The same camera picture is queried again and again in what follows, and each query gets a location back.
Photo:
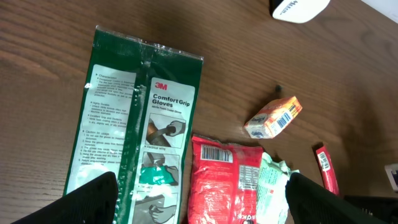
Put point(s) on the green-lid white jar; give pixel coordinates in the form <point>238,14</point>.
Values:
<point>391,171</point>

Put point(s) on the green white snack bag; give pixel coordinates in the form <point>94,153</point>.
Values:
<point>135,121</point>

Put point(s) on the small red wrapper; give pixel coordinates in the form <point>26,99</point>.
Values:
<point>327,170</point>

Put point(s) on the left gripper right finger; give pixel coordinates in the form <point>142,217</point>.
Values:
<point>310,203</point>

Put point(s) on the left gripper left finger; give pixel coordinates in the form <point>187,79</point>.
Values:
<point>92,203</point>

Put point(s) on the orange white small packet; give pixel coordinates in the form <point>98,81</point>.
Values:
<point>273,118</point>

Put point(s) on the red snack packet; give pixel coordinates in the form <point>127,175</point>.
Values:
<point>224,181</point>

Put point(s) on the white barcode scanner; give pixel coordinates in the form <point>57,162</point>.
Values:
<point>297,11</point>

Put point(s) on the teal white snack packet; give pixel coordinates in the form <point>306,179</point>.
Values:
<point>271,205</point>

